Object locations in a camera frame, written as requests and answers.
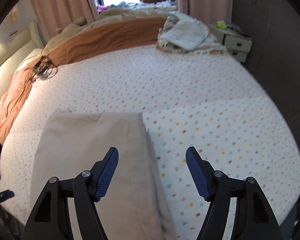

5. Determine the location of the cream nightstand with drawers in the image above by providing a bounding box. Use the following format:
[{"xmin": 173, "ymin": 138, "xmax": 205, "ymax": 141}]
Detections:
[{"xmin": 210, "ymin": 21, "xmax": 253, "ymax": 63}]

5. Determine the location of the dotted white bed sheet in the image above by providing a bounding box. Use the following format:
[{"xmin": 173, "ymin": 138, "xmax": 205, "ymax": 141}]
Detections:
[{"xmin": 0, "ymin": 45, "xmax": 300, "ymax": 240}]

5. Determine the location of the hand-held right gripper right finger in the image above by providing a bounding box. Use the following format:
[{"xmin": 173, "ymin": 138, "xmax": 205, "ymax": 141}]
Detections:
[{"xmin": 185, "ymin": 147, "xmax": 283, "ymax": 240}]

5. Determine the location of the beige zip jacket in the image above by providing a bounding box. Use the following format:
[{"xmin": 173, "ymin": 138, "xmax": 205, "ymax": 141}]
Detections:
[{"xmin": 29, "ymin": 109, "xmax": 178, "ymax": 240}]

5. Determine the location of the cream padded headboard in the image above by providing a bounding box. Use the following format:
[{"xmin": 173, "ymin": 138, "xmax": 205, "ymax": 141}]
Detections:
[{"xmin": 0, "ymin": 20, "xmax": 44, "ymax": 80}]

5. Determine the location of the patterned cloth pile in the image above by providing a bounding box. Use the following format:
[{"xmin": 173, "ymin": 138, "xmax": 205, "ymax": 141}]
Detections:
[{"xmin": 157, "ymin": 14, "xmax": 230, "ymax": 56}]

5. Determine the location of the black device with cables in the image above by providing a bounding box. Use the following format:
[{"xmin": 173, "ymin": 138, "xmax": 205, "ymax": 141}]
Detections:
[{"xmin": 30, "ymin": 55, "xmax": 59, "ymax": 82}]

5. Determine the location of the pink curtain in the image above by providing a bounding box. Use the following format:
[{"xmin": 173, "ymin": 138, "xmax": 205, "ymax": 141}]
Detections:
[
  {"xmin": 29, "ymin": 0, "xmax": 103, "ymax": 34},
  {"xmin": 174, "ymin": 0, "xmax": 234, "ymax": 25}
]

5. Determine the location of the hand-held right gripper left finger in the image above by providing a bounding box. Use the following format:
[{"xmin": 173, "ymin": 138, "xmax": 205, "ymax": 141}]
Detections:
[{"xmin": 20, "ymin": 147, "xmax": 119, "ymax": 240}]

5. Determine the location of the brown quilted blanket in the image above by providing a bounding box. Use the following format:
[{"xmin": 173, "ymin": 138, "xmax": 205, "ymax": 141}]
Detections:
[{"xmin": 0, "ymin": 15, "xmax": 169, "ymax": 143}]

